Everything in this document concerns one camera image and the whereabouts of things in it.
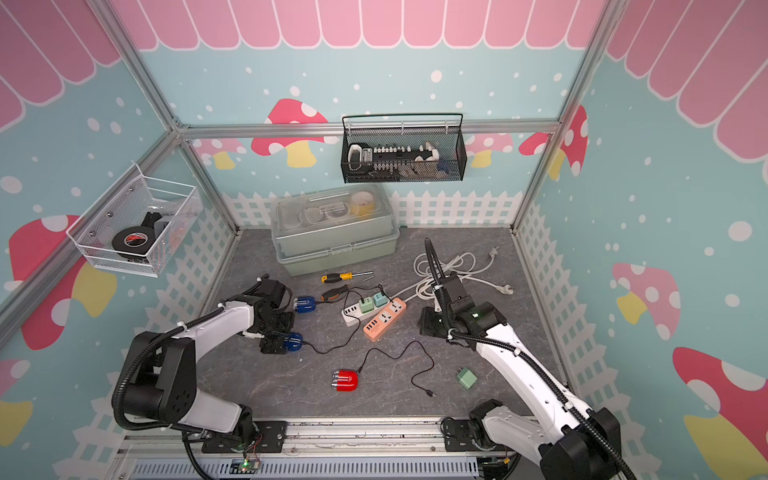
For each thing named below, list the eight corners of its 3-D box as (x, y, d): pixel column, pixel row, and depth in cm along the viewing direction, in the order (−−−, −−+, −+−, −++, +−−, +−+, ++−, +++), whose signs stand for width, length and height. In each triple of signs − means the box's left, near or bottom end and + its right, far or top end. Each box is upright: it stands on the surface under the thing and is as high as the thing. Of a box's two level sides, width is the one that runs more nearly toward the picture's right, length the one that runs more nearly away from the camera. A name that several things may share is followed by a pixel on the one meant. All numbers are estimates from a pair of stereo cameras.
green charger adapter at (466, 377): (466, 391, 83) (468, 389, 81) (451, 373, 86) (453, 370, 84) (476, 382, 85) (478, 380, 83) (462, 365, 88) (463, 362, 86)
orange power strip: (362, 334, 93) (361, 330, 91) (397, 299, 101) (397, 295, 99) (372, 343, 91) (372, 340, 89) (407, 307, 99) (408, 303, 97)
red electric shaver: (332, 391, 83) (330, 388, 81) (334, 373, 87) (333, 369, 84) (357, 391, 83) (356, 388, 81) (359, 373, 87) (358, 369, 84)
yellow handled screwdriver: (322, 283, 105) (321, 279, 103) (322, 279, 106) (321, 275, 104) (373, 277, 107) (373, 273, 105) (372, 272, 108) (372, 268, 106)
